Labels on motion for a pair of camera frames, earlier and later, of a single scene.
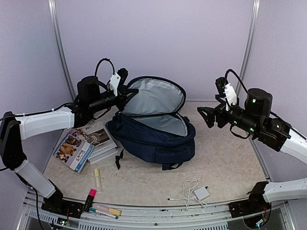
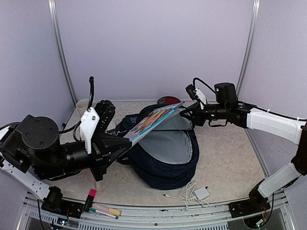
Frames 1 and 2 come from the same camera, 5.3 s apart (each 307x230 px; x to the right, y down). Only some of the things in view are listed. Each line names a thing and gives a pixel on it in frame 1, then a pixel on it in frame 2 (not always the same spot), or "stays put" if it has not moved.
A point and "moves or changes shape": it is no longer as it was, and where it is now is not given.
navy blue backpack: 151,128 moves or changes shape
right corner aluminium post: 254,22 stays put
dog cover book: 74,152 moves or changes shape
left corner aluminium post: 53,8 stays put
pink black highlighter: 89,199 stays put
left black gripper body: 122,95 to 100,157
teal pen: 94,210 stays put
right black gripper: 219,109 to 197,115
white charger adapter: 202,192 stays put
